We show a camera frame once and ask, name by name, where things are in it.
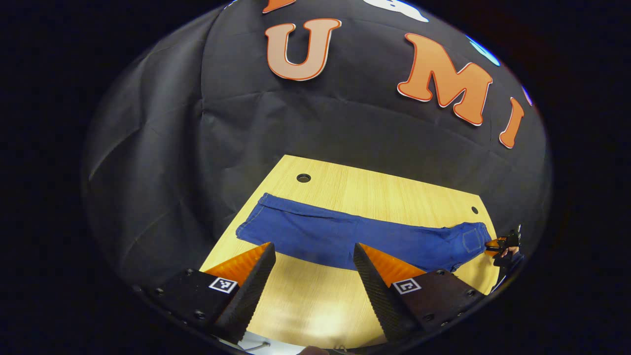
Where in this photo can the blue jeans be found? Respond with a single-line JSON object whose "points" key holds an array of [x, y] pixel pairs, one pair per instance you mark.
{"points": [[315, 234]]}

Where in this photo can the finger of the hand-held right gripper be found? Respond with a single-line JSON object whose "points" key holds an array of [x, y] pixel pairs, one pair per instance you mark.
{"points": [[494, 244]]}

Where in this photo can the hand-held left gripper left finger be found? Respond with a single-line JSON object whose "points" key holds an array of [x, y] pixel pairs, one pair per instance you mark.
{"points": [[251, 291]]}

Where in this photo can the black backdrop cloth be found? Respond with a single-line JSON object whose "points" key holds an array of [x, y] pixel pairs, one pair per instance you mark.
{"points": [[345, 128]]}

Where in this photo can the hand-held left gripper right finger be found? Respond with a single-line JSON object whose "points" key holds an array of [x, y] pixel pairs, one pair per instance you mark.
{"points": [[377, 291]]}

